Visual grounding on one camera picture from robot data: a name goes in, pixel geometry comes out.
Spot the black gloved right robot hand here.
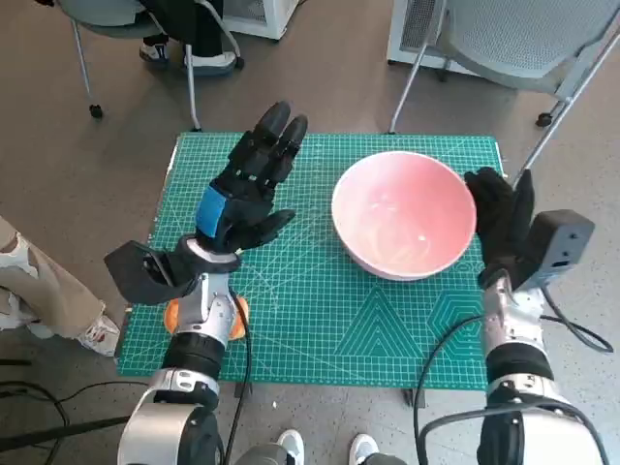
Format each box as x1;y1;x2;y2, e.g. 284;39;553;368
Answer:
464;167;537;292

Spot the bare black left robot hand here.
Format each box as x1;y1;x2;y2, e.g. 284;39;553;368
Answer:
193;100;310;254

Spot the long striped toy bread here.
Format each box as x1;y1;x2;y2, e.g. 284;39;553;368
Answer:
163;292;252;341

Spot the pink bowl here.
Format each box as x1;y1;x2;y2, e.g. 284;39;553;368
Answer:
331;150;478;282

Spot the green cutting mat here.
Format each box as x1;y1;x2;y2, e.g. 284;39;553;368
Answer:
115;133;508;391

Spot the grey mesh chair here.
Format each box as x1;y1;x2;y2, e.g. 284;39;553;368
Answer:
388;0;620;188

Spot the seated person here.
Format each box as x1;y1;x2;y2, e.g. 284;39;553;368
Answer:
138;0;239;74

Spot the small white cabinet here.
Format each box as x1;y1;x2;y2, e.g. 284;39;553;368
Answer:
212;0;295;43

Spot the white cabinet with mesh panel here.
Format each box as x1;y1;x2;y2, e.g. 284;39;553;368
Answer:
386;0;476;74

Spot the person in beige trousers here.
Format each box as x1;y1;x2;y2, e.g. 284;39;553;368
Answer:
0;215;122;358

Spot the white robot left foot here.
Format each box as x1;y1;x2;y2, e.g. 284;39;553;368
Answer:
276;428;306;465

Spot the white robot foot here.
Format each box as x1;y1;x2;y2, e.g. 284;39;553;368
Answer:
349;433;379;465
276;428;306;465

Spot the grey robot left leg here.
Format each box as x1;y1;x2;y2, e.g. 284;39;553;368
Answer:
236;443;292;465

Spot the grey chair with seated person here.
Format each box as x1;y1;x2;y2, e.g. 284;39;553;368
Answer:
55;0;246;132

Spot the white robot right foot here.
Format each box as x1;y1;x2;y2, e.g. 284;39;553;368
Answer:
349;433;379;465

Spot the black stand leg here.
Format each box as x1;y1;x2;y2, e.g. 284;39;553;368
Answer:
0;416;135;451

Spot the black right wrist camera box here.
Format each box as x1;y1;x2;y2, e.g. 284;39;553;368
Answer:
515;208;596;292

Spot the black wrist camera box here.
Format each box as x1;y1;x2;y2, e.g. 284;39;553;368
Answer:
515;208;596;292
104;240;200;305

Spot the black right camera cable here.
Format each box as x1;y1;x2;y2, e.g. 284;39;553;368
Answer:
538;285;615;355

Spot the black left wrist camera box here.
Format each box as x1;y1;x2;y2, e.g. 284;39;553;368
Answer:
104;240;200;305

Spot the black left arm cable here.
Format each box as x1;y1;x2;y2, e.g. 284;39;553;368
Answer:
226;290;254;465

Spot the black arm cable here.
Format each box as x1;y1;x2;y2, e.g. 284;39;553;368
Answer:
226;290;254;465
413;313;486;465

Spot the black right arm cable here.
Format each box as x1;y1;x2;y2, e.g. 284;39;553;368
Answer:
413;313;486;465

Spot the thin black floor cable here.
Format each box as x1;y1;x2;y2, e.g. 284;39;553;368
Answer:
0;380;149;437

